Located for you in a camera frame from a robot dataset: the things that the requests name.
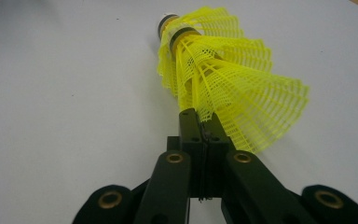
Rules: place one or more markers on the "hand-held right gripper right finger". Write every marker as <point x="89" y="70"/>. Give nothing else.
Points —
<point x="216" y="146"/>

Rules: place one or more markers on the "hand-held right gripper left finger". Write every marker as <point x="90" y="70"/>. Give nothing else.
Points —
<point x="194" y="140"/>

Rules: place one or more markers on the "yellow plastic shuttlecock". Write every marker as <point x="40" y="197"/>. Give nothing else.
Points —
<point x="248" y="53"/>
<point x="217" y="18"/>
<point x="261" y="109"/>

